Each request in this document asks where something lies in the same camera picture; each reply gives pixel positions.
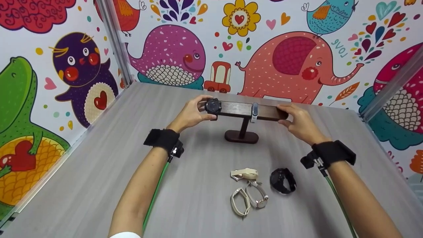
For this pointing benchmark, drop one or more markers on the person's right forearm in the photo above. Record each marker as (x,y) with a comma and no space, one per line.
(358,198)

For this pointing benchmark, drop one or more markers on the dark wooden watch stand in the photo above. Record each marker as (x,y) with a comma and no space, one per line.
(238,109)

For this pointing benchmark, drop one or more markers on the person's left forearm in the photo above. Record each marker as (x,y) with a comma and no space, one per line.
(140,195)

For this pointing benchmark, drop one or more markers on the person's right hand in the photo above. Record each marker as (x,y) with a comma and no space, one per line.
(304,127)

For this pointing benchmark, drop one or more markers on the person's left fingers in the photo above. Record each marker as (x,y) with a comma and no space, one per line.
(201,106)

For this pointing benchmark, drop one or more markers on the black round sports watch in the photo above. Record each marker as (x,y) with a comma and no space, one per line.
(213,106)

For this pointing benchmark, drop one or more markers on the black chunky digital watch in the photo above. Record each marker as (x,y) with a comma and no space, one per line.
(281,181)

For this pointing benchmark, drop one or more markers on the person's right thumb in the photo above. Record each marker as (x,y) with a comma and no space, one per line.
(285,122)

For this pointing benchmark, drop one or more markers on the person's left index finger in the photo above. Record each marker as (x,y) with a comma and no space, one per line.
(203,98)

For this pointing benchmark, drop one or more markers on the person's right index finger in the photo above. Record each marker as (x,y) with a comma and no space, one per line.
(287,107)

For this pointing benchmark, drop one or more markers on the slim grey fitness band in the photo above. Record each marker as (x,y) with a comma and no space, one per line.
(254,112)

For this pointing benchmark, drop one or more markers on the person's left hand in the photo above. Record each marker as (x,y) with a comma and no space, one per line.
(186,115)

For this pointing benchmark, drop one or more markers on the person's left thumb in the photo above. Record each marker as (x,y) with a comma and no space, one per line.
(206,116)

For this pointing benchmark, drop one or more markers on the black wrist band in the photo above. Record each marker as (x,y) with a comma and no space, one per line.
(162,138)
(333,152)

